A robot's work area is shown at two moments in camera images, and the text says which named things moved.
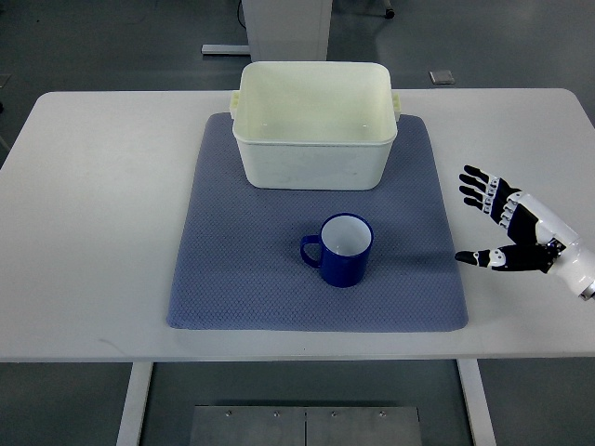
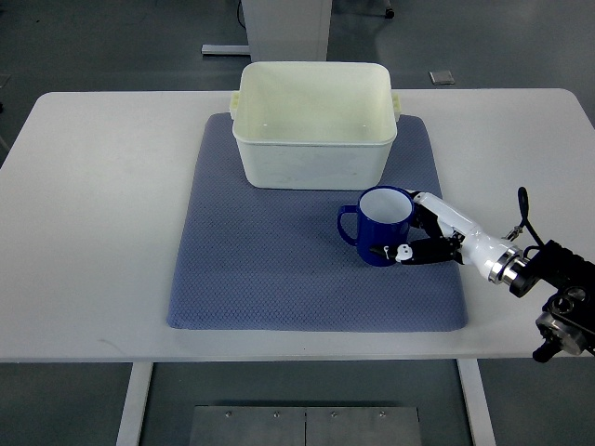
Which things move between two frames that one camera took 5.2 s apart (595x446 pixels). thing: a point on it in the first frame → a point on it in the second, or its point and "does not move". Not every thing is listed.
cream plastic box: [314, 125] does not move
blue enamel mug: [346, 243] → [384, 218]
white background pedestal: [282, 31] does not move
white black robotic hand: [537, 241] → [456, 240]
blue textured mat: [238, 263] does not move
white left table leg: [131, 425] does not move
